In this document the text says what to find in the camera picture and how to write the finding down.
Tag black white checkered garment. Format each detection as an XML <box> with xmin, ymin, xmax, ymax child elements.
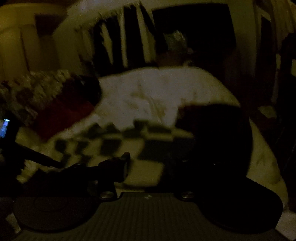
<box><xmin>17</xmin><ymin>102</ymin><xmax>254</xmax><ymax>193</ymax></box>

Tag patterned cartoon blanket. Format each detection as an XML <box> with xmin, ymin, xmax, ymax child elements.
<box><xmin>1</xmin><ymin>70</ymin><xmax>74</xmax><ymax>126</ymax></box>

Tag dark red pillow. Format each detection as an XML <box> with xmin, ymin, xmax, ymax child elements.
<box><xmin>35</xmin><ymin>74</ymin><xmax>102</xmax><ymax>143</ymax></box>

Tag white floral bed sheet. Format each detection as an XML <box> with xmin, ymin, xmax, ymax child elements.
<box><xmin>14</xmin><ymin>66</ymin><xmax>290</xmax><ymax>239</ymax></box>

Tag striped dark window curtain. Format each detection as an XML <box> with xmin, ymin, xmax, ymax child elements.
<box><xmin>74</xmin><ymin>1</ymin><xmax>156</xmax><ymax>75</ymax></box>

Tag shiny crumpled bag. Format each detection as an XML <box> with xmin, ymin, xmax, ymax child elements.
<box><xmin>165</xmin><ymin>31</ymin><xmax>187</xmax><ymax>56</ymax></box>

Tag dark bedside cabinet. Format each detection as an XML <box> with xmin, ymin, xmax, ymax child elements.
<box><xmin>152</xmin><ymin>3</ymin><xmax>237</xmax><ymax>78</ymax></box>

